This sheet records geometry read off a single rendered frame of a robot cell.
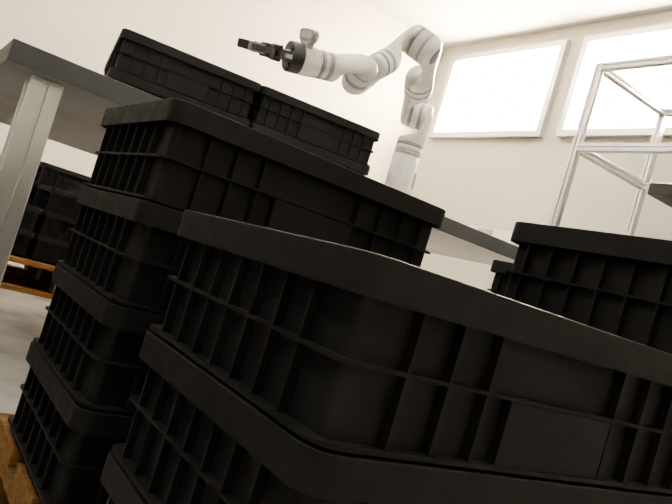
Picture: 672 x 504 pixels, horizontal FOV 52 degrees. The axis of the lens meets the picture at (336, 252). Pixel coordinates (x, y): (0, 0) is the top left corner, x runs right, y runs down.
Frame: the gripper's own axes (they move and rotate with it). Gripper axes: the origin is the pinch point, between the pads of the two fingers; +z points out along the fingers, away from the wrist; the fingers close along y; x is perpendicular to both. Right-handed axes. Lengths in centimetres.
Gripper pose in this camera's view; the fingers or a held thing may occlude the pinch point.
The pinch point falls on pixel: (245, 44)
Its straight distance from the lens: 170.8
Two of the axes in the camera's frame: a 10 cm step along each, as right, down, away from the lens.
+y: -4.0, -3.4, 8.5
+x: 2.6, -9.3, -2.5
